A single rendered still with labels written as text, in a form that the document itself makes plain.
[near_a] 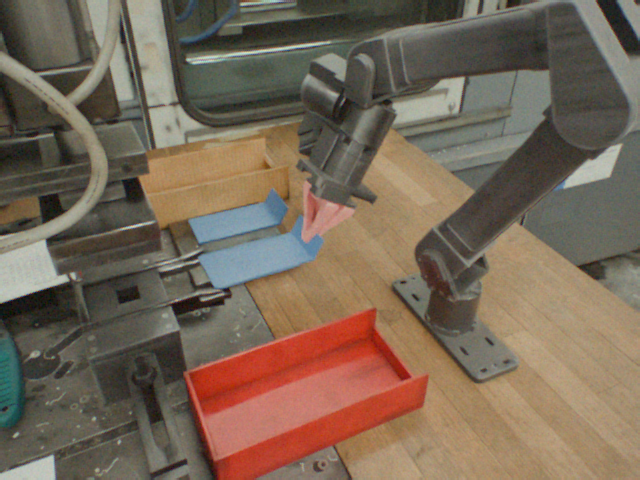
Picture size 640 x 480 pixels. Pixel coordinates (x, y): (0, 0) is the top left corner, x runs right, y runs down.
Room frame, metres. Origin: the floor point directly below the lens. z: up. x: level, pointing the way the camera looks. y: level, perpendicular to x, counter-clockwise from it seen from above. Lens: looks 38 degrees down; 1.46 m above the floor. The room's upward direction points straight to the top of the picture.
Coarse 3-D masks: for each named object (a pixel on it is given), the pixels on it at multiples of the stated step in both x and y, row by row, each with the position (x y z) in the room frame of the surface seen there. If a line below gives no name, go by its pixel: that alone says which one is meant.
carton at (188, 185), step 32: (160, 160) 0.89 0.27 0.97; (192, 160) 0.91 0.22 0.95; (224, 160) 0.93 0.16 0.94; (256, 160) 0.96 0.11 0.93; (160, 192) 0.77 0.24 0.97; (192, 192) 0.79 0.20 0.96; (224, 192) 0.81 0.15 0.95; (256, 192) 0.84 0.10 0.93; (288, 192) 0.86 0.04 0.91; (160, 224) 0.77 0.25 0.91
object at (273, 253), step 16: (272, 240) 0.62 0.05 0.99; (288, 240) 0.62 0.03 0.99; (320, 240) 0.59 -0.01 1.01; (208, 256) 0.58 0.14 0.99; (224, 256) 0.58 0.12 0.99; (240, 256) 0.58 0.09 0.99; (256, 256) 0.58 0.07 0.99; (272, 256) 0.58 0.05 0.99; (288, 256) 0.58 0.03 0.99; (304, 256) 0.58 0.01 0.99; (208, 272) 0.55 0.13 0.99; (224, 272) 0.55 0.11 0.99; (240, 272) 0.55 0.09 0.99; (256, 272) 0.55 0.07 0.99
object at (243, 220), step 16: (272, 192) 0.82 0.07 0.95; (240, 208) 0.80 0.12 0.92; (256, 208) 0.80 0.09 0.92; (272, 208) 0.79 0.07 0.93; (288, 208) 0.76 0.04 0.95; (192, 224) 0.75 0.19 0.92; (208, 224) 0.75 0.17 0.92; (240, 224) 0.75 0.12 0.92; (256, 224) 0.75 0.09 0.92; (272, 224) 0.75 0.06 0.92; (208, 240) 0.71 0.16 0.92
